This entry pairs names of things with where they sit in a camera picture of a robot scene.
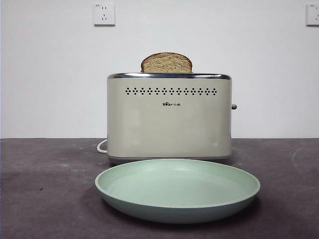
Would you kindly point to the white wall socket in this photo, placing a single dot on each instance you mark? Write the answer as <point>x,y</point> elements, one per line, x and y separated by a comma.
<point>313,15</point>
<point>104,14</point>

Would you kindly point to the pale green round plate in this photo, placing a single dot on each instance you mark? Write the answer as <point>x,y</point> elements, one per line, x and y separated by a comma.
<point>174,189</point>

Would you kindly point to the cream toaster with chrome top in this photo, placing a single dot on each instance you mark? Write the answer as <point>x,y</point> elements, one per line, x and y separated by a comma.
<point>169,124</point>

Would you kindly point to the tall toasted bread slice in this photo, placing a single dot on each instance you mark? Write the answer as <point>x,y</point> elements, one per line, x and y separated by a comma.
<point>166,63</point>

